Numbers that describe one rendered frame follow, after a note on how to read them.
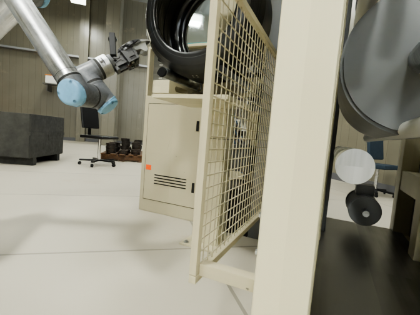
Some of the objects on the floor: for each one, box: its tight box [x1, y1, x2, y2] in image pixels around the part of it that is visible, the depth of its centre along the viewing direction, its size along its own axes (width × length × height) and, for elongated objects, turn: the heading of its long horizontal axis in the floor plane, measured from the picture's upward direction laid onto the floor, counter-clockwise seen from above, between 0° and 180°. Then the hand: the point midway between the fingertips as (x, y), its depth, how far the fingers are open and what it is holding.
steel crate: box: [0, 111, 64, 166], centre depth 421 cm, size 86×105×72 cm
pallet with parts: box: [101, 138, 143, 163], centre depth 571 cm, size 81×117×42 cm
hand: (146, 40), depth 124 cm, fingers closed
